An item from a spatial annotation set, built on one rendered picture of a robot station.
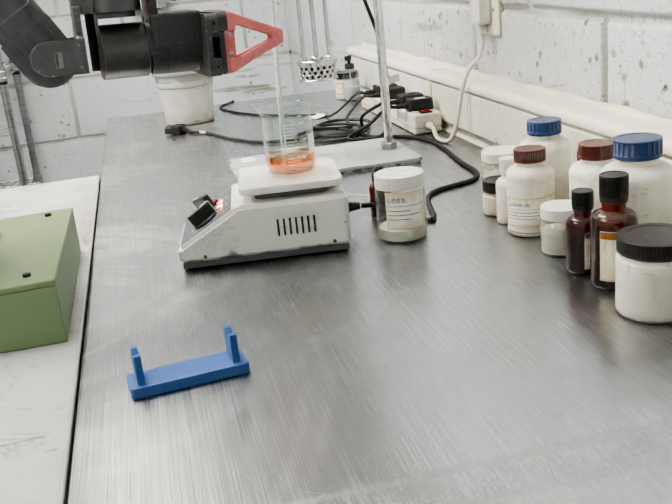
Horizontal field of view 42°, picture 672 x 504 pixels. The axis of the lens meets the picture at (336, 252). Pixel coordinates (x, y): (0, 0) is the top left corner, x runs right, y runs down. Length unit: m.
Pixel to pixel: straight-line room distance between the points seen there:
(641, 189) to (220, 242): 0.46
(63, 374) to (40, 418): 0.08
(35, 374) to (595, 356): 0.48
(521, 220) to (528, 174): 0.05
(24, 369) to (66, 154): 2.70
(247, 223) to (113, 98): 2.50
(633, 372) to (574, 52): 0.66
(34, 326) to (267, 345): 0.23
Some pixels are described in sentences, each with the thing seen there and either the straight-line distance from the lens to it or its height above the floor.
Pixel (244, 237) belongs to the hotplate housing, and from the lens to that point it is 1.02.
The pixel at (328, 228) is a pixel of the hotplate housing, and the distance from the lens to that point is 1.02.
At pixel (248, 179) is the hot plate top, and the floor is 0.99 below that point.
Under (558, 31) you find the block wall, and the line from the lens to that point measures 1.33.
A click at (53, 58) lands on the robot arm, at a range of 0.95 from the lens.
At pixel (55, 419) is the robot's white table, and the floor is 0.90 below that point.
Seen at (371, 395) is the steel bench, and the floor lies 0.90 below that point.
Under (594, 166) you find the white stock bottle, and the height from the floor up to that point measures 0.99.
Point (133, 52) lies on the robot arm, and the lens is 0.97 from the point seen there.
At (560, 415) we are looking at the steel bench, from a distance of 0.66.
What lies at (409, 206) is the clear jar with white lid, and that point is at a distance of 1.03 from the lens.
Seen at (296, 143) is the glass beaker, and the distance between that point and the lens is 1.03.
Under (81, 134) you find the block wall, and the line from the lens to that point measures 3.52.
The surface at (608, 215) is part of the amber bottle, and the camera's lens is 0.87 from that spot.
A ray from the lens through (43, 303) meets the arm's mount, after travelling 0.88.
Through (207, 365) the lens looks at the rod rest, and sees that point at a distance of 0.76.
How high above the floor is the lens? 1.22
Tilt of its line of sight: 18 degrees down
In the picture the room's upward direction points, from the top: 6 degrees counter-clockwise
